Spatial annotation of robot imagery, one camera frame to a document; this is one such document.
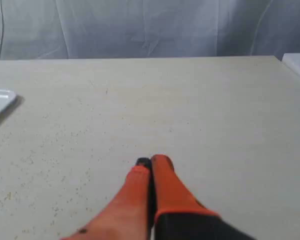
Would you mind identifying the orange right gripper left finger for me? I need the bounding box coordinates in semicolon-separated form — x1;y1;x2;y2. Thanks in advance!
65;157;151;240

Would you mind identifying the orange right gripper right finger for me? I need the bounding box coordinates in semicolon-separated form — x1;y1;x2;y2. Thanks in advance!
151;154;252;240

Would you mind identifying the white box at table edge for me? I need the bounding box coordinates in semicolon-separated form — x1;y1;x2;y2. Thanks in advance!
282;53;300;76

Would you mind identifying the white fabric backdrop curtain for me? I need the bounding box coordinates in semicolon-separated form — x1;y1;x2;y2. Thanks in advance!
0;0;300;60

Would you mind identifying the thin black hanging cable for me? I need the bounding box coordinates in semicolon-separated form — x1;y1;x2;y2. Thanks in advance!
0;0;4;61

